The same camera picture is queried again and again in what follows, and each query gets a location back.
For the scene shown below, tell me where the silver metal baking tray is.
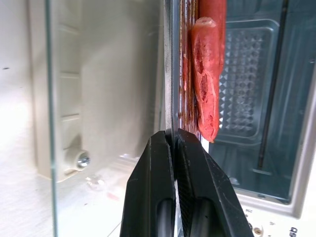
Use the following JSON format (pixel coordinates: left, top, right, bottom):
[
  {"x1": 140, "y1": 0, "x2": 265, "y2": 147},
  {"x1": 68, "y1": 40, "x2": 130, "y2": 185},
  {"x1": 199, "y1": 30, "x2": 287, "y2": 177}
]
[{"x1": 161, "y1": 0, "x2": 201, "y2": 145}]

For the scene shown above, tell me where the dark oven heating rod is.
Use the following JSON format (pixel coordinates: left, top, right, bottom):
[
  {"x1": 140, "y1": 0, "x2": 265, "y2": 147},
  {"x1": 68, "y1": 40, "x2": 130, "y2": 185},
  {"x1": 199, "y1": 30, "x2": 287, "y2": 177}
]
[{"x1": 257, "y1": 0, "x2": 290, "y2": 171}]

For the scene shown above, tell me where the smooth red sausage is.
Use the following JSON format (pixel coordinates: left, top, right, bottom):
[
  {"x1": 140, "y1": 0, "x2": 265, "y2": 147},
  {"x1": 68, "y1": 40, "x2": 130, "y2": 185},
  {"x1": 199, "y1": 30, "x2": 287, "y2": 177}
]
[{"x1": 198, "y1": 0, "x2": 228, "y2": 75}]

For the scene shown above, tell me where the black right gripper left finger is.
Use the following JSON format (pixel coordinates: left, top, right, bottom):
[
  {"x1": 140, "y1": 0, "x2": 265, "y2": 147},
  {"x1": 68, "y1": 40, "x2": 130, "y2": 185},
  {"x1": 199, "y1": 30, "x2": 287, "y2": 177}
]
[{"x1": 119, "y1": 130, "x2": 177, "y2": 237}]

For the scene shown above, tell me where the glass oven door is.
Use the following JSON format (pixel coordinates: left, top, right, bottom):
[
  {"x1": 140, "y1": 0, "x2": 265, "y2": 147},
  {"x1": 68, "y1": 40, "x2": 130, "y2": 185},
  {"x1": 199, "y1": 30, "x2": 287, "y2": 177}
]
[{"x1": 26, "y1": 0, "x2": 171, "y2": 237}]

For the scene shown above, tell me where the cream toaster oven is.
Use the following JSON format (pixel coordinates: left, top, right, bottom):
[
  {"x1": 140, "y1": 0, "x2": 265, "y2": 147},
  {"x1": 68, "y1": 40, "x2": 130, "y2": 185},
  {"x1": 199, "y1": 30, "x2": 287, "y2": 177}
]
[{"x1": 172, "y1": 0, "x2": 316, "y2": 237}]

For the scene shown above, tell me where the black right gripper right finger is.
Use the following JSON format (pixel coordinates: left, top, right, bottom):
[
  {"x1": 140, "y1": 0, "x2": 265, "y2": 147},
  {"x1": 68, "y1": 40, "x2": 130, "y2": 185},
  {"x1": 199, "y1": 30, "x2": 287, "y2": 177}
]
[{"x1": 173, "y1": 128, "x2": 255, "y2": 237}]

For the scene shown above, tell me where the split red sausage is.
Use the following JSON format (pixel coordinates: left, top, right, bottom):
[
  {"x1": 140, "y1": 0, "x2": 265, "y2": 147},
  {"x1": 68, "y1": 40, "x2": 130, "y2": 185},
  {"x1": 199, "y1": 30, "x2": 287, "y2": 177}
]
[{"x1": 189, "y1": 16, "x2": 221, "y2": 144}]

